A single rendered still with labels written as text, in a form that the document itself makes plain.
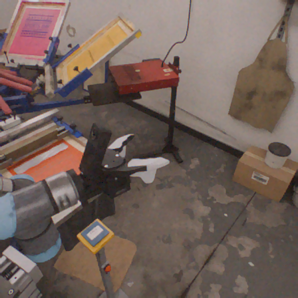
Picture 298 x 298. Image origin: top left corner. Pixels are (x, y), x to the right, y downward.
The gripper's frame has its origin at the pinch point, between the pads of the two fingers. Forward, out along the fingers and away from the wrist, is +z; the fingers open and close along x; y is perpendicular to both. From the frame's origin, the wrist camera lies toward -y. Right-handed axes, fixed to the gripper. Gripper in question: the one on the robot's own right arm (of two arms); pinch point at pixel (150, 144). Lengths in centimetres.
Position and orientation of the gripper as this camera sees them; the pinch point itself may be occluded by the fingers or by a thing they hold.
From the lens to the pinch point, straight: 58.7
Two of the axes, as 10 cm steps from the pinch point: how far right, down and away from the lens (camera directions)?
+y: 0.8, 8.3, 5.5
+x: 5.6, 4.2, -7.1
